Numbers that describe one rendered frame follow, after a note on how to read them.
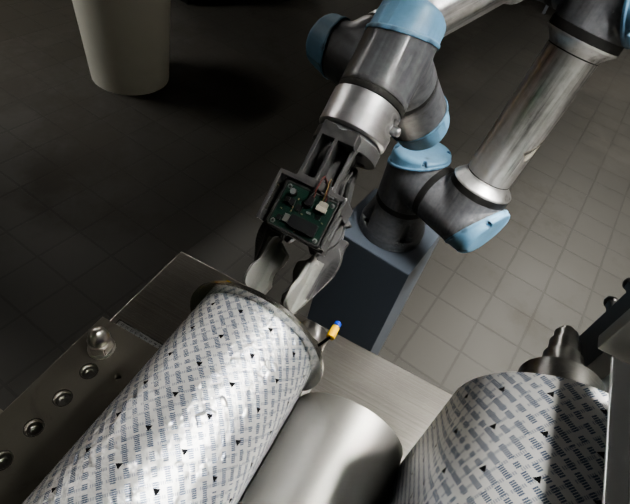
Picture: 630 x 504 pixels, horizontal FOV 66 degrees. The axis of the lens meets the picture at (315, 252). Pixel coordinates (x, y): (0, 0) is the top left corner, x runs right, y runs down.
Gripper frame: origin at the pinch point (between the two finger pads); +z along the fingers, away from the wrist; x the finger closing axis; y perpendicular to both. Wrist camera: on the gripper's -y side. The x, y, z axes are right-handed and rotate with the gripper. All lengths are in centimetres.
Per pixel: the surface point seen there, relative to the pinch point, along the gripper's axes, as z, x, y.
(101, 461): 11.0, -0.9, 19.5
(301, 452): 8.2, 10.1, 6.4
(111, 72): -53, -185, -188
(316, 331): -0.5, 5.1, -4.9
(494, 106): -171, 12, -305
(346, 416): 4.1, 12.2, 3.9
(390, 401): 7.7, 18.3, -36.8
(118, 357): 16.4, -18.5, -12.5
